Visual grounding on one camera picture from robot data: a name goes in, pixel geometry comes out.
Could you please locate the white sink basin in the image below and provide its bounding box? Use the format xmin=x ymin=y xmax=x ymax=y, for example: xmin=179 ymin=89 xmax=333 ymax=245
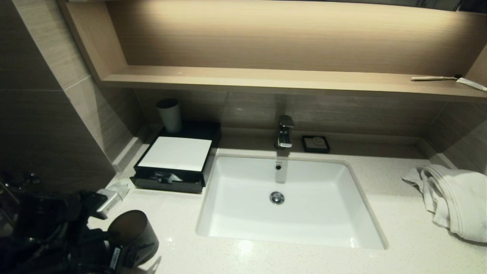
xmin=196 ymin=153 xmax=388 ymax=250

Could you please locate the white toothpaste tube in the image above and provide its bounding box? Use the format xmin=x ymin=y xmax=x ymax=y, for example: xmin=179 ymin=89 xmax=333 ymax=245
xmin=456 ymin=78 xmax=487 ymax=92

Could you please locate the black soap dish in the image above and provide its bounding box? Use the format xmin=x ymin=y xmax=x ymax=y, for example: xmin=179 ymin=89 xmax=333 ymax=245
xmin=302 ymin=135 xmax=331 ymax=154

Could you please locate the light grey cup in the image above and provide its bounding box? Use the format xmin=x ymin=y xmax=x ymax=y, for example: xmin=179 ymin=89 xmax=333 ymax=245
xmin=157 ymin=98 xmax=182 ymax=134

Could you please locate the black hose with fitting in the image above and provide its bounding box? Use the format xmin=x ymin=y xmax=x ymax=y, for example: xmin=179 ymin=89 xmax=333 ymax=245
xmin=0 ymin=171 xmax=40 ymax=194

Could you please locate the white towel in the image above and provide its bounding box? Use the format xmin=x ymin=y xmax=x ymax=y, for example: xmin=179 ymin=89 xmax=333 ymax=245
xmin=402 ymin=164 xmax=487 ymax=243

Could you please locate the crumpled clear plastic sachet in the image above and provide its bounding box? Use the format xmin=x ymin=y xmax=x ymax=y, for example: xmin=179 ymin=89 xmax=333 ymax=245
xmin=110 ymin=182 xmax=130 ymax=199

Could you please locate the dark grey cup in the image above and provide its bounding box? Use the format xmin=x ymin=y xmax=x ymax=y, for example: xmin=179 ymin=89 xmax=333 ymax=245
xmin=108 ymin=210 xmax=159 ymax=267

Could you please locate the chrome faucet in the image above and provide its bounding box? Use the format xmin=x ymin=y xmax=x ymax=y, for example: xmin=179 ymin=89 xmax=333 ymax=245
xmin=275 ymin=115 xmax=295 ymax=149

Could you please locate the wooden shelf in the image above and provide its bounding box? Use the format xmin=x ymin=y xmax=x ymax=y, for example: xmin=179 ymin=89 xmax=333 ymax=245
xmin=101 ymin=65 xmax=487 ymax=102

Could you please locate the white toothbrush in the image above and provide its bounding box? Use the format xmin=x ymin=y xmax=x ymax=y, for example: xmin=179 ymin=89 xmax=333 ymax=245
xmin=411 ymin=74 xmax=462 ymax=81

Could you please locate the black lacquer storage box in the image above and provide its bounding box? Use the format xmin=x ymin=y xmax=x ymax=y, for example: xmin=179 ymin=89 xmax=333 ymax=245
xmin=136 ymin=122 xmax=222 ymax=187

